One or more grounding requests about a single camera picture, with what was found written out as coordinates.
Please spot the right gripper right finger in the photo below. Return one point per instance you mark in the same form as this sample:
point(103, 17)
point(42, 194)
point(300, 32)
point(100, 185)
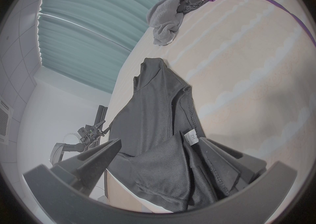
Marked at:
point(242, 163)

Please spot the black chest of drawers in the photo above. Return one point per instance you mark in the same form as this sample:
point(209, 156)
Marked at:
point(101, 116)

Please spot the white ceiling air vent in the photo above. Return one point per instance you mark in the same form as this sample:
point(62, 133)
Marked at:
point(5, 121)

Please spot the black satin lace garment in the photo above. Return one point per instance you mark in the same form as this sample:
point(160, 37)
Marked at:
point(195, 3)

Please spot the bed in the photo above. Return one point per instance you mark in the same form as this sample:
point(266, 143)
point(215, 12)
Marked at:
point(246, 82)

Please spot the grey garment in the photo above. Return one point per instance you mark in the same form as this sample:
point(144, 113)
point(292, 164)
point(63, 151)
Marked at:
point(163, 18)

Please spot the blue-green curtain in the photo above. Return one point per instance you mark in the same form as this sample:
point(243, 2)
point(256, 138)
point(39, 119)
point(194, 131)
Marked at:
point(81, 57)
point(111, 3)

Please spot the round white mirror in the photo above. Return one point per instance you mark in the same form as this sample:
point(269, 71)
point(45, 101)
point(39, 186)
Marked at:
point(70, 136)

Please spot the black T-shirt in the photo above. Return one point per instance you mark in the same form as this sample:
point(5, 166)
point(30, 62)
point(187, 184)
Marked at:
point(153, 119)

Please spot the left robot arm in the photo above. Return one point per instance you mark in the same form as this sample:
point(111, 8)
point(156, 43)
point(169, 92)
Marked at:
point(56, 151)

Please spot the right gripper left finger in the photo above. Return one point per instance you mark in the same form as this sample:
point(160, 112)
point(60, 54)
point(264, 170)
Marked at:
point(88, 166)

